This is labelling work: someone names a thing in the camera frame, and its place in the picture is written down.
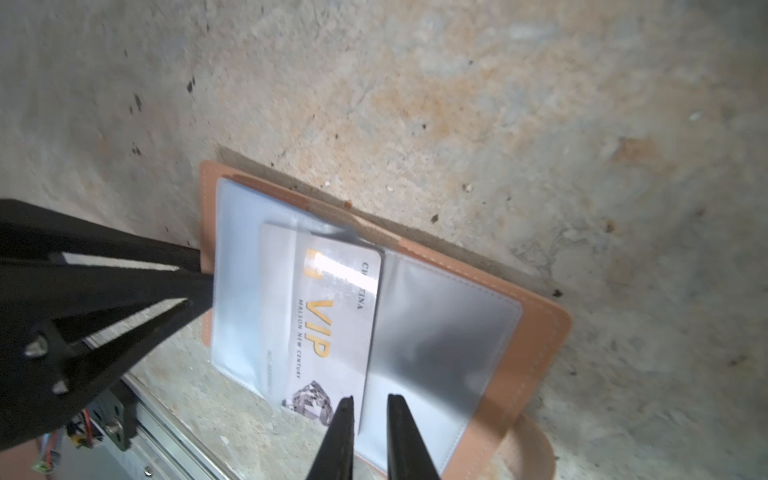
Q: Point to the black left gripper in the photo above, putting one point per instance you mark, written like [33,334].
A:
[48,372]

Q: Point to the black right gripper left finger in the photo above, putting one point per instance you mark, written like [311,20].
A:
[334,459]

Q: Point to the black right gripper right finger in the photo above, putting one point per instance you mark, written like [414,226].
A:
[407,455]

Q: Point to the pink leather card holder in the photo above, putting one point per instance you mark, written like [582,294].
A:
[464,348]

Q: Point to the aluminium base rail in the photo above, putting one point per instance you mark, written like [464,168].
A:
[126,433]

